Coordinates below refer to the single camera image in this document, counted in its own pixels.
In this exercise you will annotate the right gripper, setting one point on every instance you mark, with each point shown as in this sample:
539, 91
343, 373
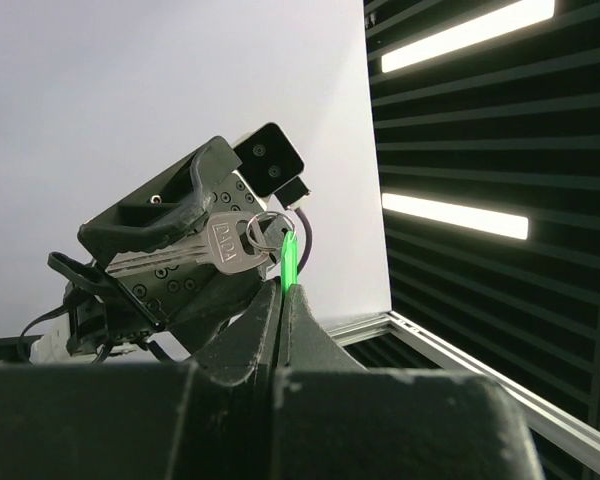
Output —
176, 202

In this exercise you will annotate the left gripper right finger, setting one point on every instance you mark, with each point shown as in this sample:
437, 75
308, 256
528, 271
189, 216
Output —
303, 342

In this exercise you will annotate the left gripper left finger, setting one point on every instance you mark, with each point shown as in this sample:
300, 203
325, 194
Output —
234, 356

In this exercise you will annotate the metal keyring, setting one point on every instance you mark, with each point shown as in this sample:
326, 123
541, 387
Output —
266, 230

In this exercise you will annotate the green key tag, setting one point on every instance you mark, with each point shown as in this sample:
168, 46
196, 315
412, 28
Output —
289, 262

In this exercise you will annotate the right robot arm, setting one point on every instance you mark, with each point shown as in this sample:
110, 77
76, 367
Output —
99, 317

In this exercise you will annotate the lower ceiling light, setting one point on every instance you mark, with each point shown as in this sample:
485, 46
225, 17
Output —
488, 221

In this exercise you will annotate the ceiling light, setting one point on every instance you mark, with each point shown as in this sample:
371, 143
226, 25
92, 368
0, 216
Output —
488, 221
505, 20

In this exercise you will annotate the upper ceiling light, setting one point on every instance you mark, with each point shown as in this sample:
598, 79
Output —
505, 20

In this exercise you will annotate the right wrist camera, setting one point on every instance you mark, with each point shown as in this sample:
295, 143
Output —
269, 160

